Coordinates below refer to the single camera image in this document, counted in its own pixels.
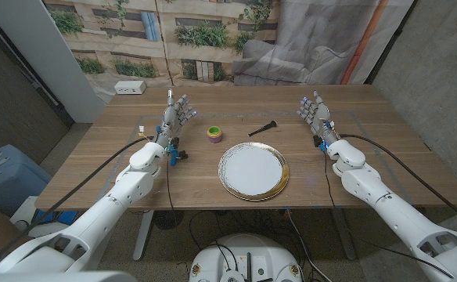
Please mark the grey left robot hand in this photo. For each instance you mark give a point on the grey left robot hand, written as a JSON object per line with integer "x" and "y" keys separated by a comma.
{"x": 170, "y": 119}

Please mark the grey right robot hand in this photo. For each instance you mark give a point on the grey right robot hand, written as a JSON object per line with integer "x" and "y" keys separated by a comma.
{"x": 320, "y": 117}

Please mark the black makeup brush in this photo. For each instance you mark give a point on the black makeup brush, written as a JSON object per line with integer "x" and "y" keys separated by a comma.
{"x": 265, "y": 127}

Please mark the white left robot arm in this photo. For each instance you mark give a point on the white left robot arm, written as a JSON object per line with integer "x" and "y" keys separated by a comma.
{"x": 95, "y": 219}

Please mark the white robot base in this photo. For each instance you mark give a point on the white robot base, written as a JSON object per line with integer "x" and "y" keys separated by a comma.
{"x": 267, "y": 250}

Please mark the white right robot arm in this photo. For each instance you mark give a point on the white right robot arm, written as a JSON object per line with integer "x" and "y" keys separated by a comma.
{"x": 389, "y": 207}

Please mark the stacked colourful toy cups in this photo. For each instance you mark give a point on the stacked colourful toy cups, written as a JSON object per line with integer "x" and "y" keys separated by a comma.
{"x": 214, "y": 135}

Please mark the white plate with gold rim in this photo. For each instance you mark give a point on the white plate with gold rim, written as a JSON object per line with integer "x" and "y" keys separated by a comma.
{"x": 252, "y": 170}

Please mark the white power strip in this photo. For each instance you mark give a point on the white power strip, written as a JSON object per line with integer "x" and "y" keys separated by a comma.
{"x": 130, "y": 87}

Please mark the printed fabric backdrop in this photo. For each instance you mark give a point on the printed fabric backdrop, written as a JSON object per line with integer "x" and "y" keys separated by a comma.
{"x": 213, "y": 58}

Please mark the black round floor disc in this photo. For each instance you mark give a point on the black round floor disc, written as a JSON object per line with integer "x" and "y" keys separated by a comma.
{"x": 168, "y": 220}

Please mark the white table leg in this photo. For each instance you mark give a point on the white table leg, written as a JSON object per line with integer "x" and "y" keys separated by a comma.
{"x": 345, "y": 239}
{"x": 142, "y": 239}

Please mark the blue storage bin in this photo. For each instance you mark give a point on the blue storage bin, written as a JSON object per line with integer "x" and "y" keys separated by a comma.
{"x": 13, "y": 184}

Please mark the white floor box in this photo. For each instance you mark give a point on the white floor box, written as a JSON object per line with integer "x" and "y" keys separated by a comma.
{"x": 23, "y": 211}

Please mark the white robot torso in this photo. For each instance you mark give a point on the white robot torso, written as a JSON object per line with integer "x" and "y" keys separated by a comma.
{"x": 56, "y": 278}

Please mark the blue black right wrist camera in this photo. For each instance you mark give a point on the blue black right wrist camera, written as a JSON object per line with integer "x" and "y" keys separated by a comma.
{"x": 317, "y": 142}

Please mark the blue black wrist camera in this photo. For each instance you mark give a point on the blue black wrist camera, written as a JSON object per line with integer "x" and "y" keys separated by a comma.
{"x": 173, "y": 156}
{"x": 317, "y": 142}

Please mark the blue black left wrist camera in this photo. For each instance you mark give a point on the blue black left wrist camera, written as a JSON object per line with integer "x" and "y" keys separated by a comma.
{"x": 173, "y": 156}

